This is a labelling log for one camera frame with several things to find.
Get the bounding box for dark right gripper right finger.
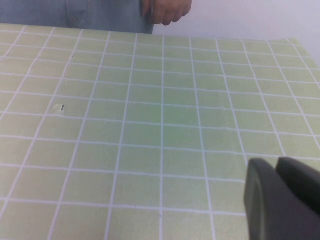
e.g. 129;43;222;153
275;156;320;216

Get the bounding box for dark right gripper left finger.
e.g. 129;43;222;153
244;158;320;240

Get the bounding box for person's left hand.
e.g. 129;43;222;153
141;0;193;27

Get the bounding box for small clear tape patch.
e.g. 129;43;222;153
52;103;66;115

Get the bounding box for blue jeans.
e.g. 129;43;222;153
0;0;155;35

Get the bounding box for green checked tablecloth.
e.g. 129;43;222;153
0;23;320;240

